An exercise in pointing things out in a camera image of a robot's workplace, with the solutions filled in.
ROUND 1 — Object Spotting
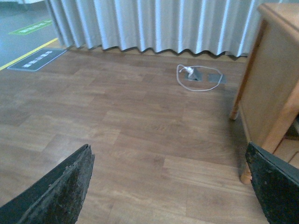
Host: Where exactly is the white charger cable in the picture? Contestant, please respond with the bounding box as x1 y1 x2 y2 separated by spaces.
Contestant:
176 64 223 92

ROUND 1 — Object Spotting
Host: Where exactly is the wooden nightstand cabinet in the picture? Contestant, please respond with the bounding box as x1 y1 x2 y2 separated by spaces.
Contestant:
229 2 299 185

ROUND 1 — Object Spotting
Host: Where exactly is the grey pleated curtain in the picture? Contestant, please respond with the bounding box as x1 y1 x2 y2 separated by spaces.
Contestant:
45 0 263 57

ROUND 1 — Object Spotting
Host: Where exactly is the closed floor socket cover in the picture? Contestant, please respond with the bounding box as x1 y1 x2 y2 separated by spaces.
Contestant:
208 74 227 84

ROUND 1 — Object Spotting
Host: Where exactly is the dark floor sign mat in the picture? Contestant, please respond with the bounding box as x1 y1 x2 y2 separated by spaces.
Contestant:
7 48 67 72

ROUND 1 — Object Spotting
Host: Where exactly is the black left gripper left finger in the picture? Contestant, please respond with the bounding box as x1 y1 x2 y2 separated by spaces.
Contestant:
0 144 95 224

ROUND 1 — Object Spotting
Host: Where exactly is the open floor socket box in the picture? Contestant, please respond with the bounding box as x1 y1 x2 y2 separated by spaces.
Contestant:
185 69 203 82

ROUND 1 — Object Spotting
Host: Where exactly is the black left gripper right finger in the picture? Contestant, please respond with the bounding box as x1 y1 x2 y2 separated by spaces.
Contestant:
245 142 299 224

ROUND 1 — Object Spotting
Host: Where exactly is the white charger plug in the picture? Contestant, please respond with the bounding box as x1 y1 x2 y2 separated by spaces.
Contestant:
179 67 194 75

